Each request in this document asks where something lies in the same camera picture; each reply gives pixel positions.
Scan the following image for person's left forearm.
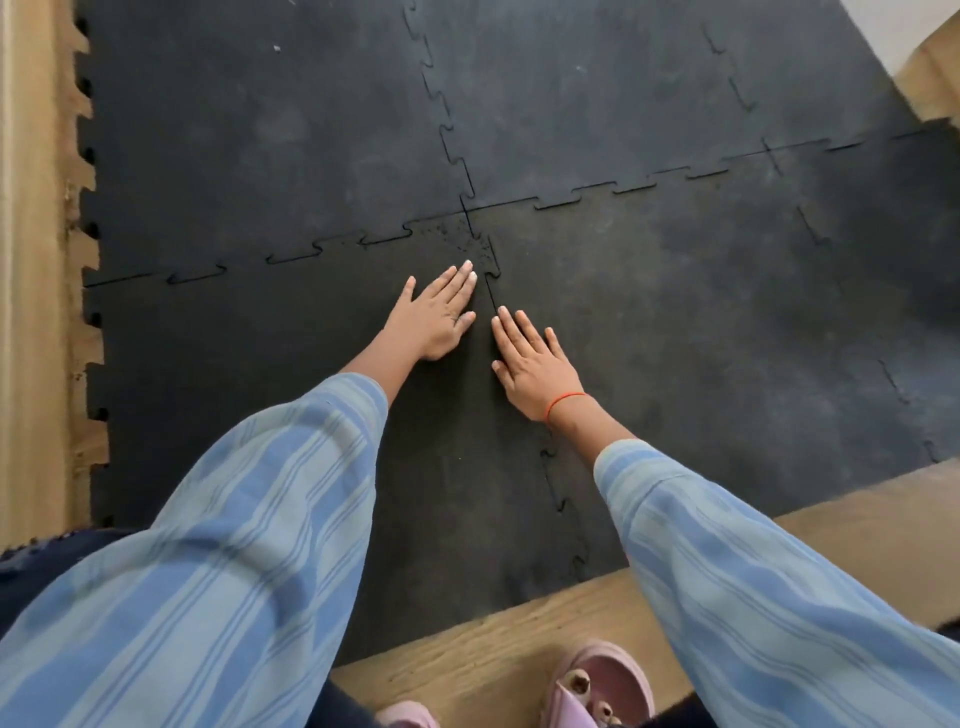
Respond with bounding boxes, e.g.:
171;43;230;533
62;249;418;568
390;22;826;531
0;330;423;728

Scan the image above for pink shoe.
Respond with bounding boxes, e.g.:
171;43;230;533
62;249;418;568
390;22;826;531
540;639;658;728
373;700;441;728

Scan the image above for black foam puzzle tile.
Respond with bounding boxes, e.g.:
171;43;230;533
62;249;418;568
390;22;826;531
463;138;942;575
81;232;630;669

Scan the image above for dark navy trousers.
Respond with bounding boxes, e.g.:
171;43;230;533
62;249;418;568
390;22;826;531
0;527;723;728

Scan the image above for person's right hand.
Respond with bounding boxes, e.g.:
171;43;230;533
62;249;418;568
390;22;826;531
489;305;590;425

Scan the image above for person's left hand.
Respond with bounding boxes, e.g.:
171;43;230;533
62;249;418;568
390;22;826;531
381;259;479;363

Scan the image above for red thread bracelet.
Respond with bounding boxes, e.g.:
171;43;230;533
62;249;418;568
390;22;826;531
544;390;594;429

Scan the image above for person's right forearm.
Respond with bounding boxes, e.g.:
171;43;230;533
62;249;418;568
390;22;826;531
549;396;960;728

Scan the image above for black interlocking floor mats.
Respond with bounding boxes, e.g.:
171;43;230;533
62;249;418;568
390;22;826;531
73;0;960;470

